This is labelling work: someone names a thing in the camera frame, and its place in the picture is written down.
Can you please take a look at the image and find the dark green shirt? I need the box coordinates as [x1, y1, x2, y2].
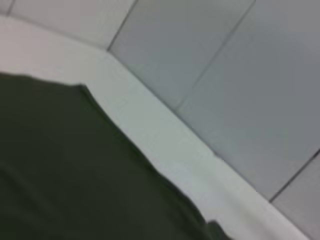
[0, 71, 233, 240]

